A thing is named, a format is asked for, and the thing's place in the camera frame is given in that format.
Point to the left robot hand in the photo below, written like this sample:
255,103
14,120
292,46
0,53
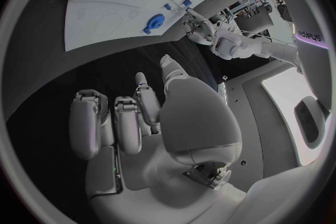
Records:
202,28

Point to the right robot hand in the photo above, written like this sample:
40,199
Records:
194,119

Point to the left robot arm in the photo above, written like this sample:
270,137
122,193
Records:
249,47

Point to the white task board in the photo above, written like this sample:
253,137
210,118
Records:
110,7

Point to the blue block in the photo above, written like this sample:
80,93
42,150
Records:
187,2

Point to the small blue plug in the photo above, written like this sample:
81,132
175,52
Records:
167,6

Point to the blue gear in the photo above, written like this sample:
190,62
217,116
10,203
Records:
156,21

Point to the small blue peg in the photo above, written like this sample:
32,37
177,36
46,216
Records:
147,30

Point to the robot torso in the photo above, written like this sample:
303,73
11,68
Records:
309,18

